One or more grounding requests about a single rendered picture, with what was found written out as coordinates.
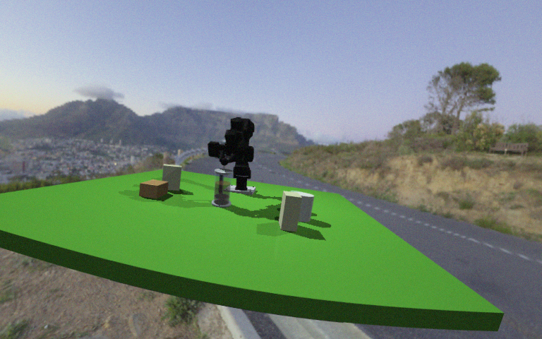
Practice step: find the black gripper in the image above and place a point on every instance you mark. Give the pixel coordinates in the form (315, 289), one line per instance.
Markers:
(231, 149)

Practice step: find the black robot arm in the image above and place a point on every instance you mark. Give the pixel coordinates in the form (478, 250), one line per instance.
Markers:
(241, 130)

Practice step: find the french press with black knob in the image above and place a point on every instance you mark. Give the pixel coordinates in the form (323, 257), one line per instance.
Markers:
(222, 187)

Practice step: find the white cylinder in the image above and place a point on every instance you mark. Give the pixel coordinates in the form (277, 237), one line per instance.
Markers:
(306, 206)

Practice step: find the tan rectangular block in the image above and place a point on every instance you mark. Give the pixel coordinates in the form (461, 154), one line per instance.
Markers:
(153, 188)

